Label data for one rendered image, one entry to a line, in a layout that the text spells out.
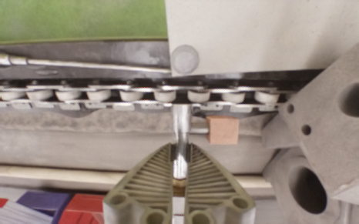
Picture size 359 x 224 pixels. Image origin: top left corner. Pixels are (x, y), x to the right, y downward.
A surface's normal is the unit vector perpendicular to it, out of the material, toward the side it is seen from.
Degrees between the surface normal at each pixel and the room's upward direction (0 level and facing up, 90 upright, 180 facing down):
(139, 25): 0
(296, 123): 90
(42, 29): 0
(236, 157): 0
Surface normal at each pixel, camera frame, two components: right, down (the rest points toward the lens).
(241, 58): -0.03, 0.51
